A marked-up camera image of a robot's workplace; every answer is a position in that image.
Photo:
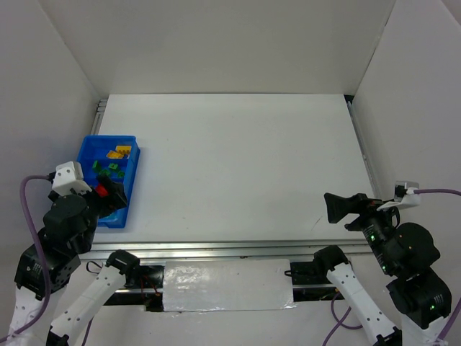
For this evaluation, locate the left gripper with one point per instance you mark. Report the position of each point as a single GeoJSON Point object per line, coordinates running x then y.
{"type": "Point", "coordinates": [106, 200]}

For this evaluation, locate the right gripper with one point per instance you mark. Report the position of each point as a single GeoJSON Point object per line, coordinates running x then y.
{"type": "Point", "coordinates": [360, 210]}

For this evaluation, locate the red rounded lego brick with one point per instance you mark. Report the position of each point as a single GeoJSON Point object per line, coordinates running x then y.
{"type": "Point", "coordinates": [101, 191]}

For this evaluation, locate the yellow studded lego plate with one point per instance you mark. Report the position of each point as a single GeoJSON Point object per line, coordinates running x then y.
{"type": "Point", "coordinates": [117, 155]}

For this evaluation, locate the long yellow lego brick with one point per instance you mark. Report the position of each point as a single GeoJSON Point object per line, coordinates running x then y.
{"type": "Point", "coordinates": [124, 150]}

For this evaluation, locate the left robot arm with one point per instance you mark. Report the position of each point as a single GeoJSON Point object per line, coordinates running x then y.
{"type": "Point", "coordinates": [45, 268]}

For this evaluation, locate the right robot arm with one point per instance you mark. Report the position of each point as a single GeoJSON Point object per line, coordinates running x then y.
{"type": "Point", "coordinates": [424, 302]}

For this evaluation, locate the blue compartment bin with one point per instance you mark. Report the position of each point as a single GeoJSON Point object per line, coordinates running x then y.
{"type": "Point", "coordinates": [96, 147]}

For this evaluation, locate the white taped panel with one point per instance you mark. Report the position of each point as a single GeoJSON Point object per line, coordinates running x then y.
{"type": "Point", "coordinates": [227, 285]}

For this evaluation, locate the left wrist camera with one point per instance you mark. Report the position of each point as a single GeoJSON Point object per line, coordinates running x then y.
{"type": "Point", "coordinates": [69, 179]}

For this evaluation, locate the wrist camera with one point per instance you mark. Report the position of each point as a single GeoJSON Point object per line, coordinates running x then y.
{"type": "Point", "coordinates": [404, 196]}
{"type": "Point", "coordinates": [69, 179]}

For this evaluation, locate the aluminium front rail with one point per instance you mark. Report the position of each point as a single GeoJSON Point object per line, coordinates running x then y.
{"type": "Point", "coordinates": [159, 251]}

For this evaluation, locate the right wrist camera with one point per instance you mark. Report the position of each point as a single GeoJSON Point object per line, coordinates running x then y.
{"type": "Point", "coordinates": [404, 196]}

